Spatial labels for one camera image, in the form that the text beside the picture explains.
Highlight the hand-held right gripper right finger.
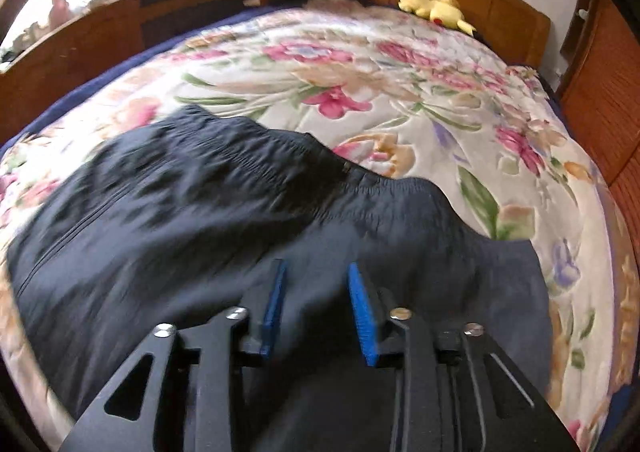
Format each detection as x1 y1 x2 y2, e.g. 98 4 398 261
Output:
347 262 583 452

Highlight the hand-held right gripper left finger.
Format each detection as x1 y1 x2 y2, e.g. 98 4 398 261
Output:
57 259 288 452

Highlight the dark navy jacket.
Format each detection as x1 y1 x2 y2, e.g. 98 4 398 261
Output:
5 104 556 452

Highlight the floral blanket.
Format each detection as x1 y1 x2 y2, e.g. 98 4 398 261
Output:
0 6 632 452

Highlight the yellow plush toy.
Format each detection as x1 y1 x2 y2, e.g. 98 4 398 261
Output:
398 0 477 36

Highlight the wooden desk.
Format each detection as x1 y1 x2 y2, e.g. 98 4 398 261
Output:
0 0 266 147

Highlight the wooden slatted wardrobe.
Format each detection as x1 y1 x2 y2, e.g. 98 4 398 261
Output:
557 0 640 237

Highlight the wooden corner shelf unit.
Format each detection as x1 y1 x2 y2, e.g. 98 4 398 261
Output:
560 0 602 68

